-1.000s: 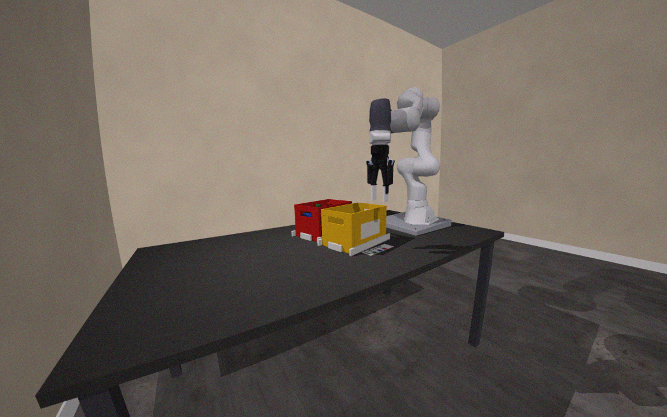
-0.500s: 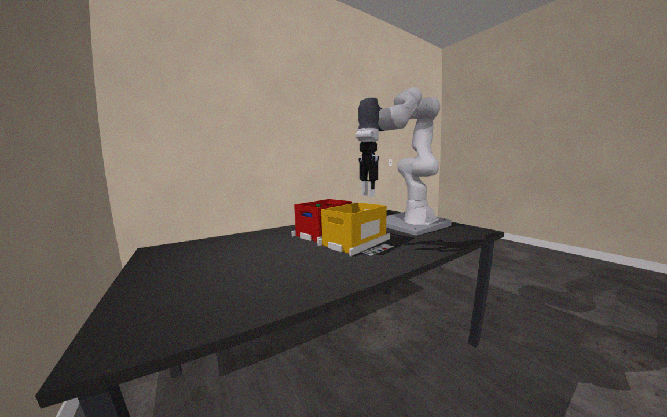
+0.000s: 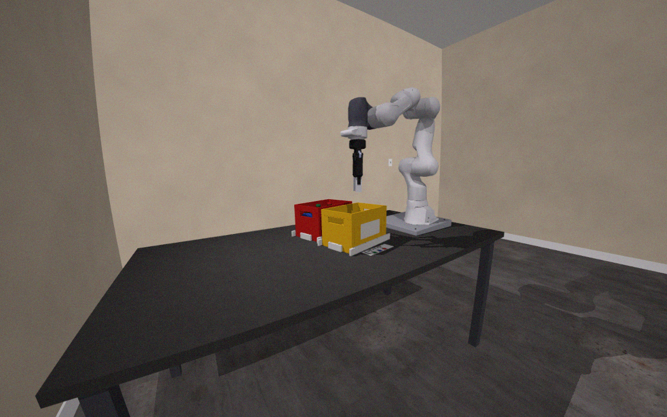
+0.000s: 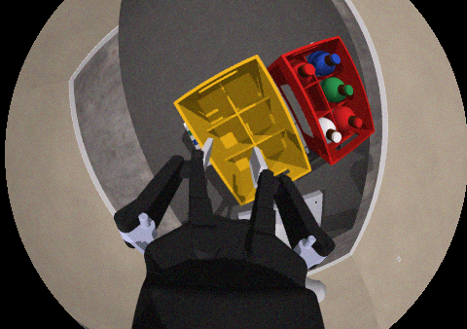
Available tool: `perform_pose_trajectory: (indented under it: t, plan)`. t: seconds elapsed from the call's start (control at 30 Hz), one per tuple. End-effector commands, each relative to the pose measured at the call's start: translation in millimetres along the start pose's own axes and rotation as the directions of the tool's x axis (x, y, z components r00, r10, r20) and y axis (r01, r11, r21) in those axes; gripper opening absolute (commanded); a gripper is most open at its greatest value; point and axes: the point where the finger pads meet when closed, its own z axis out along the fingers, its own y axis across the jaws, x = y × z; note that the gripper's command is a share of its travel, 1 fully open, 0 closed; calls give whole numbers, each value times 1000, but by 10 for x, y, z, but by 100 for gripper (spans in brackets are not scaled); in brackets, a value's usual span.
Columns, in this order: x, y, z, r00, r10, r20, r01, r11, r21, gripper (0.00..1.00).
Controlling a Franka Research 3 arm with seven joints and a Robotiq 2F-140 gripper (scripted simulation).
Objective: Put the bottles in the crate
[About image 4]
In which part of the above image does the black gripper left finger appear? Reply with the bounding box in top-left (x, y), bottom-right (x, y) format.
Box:
top-left (114, 137), bottom-right (221, 261)

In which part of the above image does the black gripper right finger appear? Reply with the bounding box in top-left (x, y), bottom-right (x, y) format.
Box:
top-left (247, 147), bottom-right (336, 270)

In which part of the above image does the red crate with dividers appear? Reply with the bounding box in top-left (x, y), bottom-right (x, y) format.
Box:
top-left (267, 36), bottom-right (375, 165)

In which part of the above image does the yellow crate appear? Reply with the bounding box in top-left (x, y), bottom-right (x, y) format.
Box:
top-left (173, 55), bottom-right (311, 205)

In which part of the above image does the white bottle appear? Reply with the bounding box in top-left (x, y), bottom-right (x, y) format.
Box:
top-left (318, 117), bottom-right (341, 144)

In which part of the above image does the white paper strip with colored marks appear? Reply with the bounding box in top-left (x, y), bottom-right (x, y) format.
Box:
top-left (184, 123), bottom-right (212, 166)

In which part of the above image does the green bottle with pale green label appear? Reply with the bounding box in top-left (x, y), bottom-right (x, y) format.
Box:
top-left (319, 77), bottom-right (353, 102)

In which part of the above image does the blue bottle with light blue label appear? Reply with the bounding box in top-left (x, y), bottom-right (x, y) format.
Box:
top-left (305, 51), bottom-right (341, 77)

